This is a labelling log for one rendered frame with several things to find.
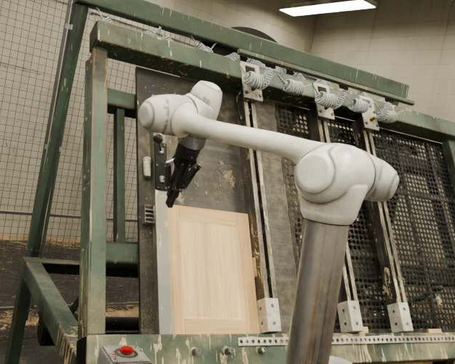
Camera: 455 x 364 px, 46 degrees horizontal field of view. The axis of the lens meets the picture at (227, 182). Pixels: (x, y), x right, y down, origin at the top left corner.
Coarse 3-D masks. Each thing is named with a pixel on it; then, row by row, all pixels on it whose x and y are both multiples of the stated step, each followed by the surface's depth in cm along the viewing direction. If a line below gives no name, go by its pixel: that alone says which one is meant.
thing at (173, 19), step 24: (96, 0) 253; (120, 0) 258; (144, 24) 274; (168, 24) 272; (192, 24) 278; (216, 24) 284; (72, 48) 258; (240, 48) 293; (264, 48) 300; (288, 48) 308; (72, 72) 261; (336, 72) 326; (360, 72) 335; (48, 144) 269; (48, 168) 270; (48, 192) 276; (72, 312) 228
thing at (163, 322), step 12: (156, 192) 201; (156, 204) 199; (156, 216) 197; (156, 228) 195; (168, 228) 198; (156, 240) 194; (168, 240) 196; (156, 252) 192; (168, 252) 194; (156, 264) 191; (168, 264) 192; (156, 276) 190; (168, 276) 191; (156, 288) 188; (168, 288) 189; (156, 300) 187; (168, 300) 187; (156, 312) 185; (168, 312) 185; (156, 324) 184; (168, 324) 184
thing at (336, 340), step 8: (384, 336) 230; (392, 336) 232; (400, 336) 235; (408, 336) 237; (416, 336) 239; (424, 336) 242; (432, 336) 245; (440, 336) 247; (448, 336) 250; (240, 344) 193; (248, 344) 195; (256, 344) 196; (264, 344) 198; (272, 344) 200; (280, 344) 202
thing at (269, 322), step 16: (240, 96) 241; (256, 96) 238; (240, 112) 239; (256, 128) 236; (256, 160) 230; (256, 176) 228; (256, 192) 222; (256, 208) 219; (256, 224) 216; (256, 240) 214; (256, 256) 213; (256, 272) 211; (272, 272) 211; (256, 288) 210; (272, 288) 208; (272, 304) 205; (272, 320) 202
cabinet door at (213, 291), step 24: (168, 216) 202; (192, 216) 208; (216, 216) 214; (240, 216) 220; (192, 240) 204; (216, 240) 209; (240, 240) 215; (192, 264) 200; (216, 264) 205; (240, 264) 211; (192, 288) 196; (216, 288) 201; (240, 288) 207; (192, 312) 193; (216, 312) 198; (240, 312) 203
